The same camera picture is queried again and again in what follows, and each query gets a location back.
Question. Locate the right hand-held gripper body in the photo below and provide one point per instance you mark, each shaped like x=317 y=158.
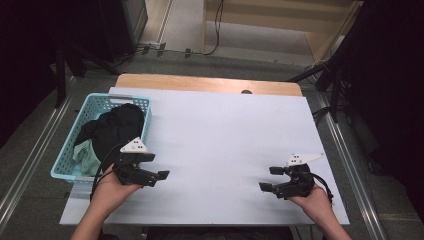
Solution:
x=300 y=183

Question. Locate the metal floor rail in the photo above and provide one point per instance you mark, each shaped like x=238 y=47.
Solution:
x=353 y=173
x=33 y=156

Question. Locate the black curtain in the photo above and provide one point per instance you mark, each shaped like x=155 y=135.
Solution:
x=393 y=100
x=20 y=66

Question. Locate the turquoise plastic basket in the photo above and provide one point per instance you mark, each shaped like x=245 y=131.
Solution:
x=90 y=106

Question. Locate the dark round table grommet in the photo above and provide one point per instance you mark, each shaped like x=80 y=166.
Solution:
x=246 y=91

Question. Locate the person's left hand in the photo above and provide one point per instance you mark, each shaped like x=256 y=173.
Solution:
x=106 y=193

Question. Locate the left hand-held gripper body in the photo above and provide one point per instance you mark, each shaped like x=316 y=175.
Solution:
x=128 y=173

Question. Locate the black metal stand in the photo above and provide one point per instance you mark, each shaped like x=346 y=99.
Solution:
x=336 y=90
x=60 y=83

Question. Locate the black and green shirt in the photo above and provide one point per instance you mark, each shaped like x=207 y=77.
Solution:
x=116 y=126

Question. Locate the person's right hand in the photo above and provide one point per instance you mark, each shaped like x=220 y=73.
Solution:
x=316 y=206

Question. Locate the dark cabinet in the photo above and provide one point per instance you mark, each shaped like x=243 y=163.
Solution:
x=113 y=26

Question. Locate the light wooden shelf unit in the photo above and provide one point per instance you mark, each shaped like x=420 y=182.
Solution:
x=266 y=20

